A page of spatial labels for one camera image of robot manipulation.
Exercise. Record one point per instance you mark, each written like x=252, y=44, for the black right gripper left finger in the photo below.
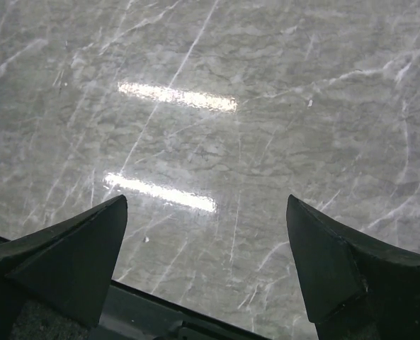
x=54, y=282

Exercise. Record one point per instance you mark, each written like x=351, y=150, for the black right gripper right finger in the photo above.
x=354, y=286

